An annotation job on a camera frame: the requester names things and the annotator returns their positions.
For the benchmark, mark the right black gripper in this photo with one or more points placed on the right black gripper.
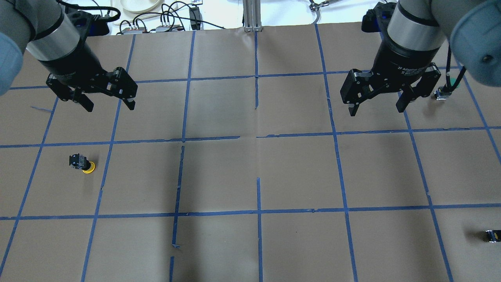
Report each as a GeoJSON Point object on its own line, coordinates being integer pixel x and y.
{"type": "Point", "coordinates": [400, 58]}

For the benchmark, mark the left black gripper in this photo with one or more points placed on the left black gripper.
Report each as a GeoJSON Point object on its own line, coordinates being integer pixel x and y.
{"type": "Point", "coordinates": [75, 62]}

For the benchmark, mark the yellow push button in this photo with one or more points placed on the yellow push button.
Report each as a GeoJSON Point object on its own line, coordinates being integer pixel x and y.
{"type": "Point", "coordinates": [80, 162]}

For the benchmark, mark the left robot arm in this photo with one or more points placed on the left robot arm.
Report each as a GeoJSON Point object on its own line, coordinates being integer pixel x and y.
{"type": "Point", "coordinates": [54, 32]}

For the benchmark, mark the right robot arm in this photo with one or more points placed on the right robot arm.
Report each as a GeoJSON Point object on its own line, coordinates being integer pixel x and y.
{"type": "Point", "coordinates": [412, 32]}

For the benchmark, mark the beige plate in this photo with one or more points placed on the beige plate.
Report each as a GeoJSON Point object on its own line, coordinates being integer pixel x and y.
{"type": "Point", "coordinates": [139, 6]}

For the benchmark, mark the black power adapter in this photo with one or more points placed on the black power adapter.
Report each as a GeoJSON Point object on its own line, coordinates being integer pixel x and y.
{"type": "Point", "coordinates": [195, 18]}

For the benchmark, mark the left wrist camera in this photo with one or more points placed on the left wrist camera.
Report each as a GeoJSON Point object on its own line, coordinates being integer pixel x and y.
{"type": "Point", "coordinates": [89, 25]}

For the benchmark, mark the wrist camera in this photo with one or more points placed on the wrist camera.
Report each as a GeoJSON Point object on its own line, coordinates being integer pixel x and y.
{"type": "Point", "coordinates": [378, 18]}
{"type": "Point", "coordinates": [89, 25]}

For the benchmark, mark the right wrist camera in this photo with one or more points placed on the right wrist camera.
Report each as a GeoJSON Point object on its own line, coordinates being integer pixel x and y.
{"type": "Point", "coordinates": [378, 18]}

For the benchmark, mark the aluminium frame post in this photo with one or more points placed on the aluminium frame post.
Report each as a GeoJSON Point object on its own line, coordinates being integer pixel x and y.
{"type": "Point", "coordinates": [252, 16]}

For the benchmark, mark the small black switch block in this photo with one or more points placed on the small black switch block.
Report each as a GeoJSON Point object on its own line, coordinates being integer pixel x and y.
{"type": "Point", "coordinates": [493, 236]}

